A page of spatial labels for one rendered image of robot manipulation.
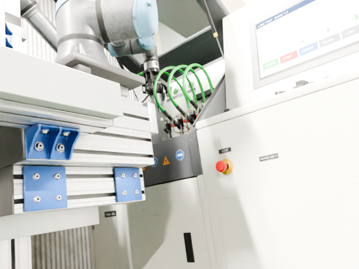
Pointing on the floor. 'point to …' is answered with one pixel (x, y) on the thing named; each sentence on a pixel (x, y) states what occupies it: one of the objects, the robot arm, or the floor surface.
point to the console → (283, 165)
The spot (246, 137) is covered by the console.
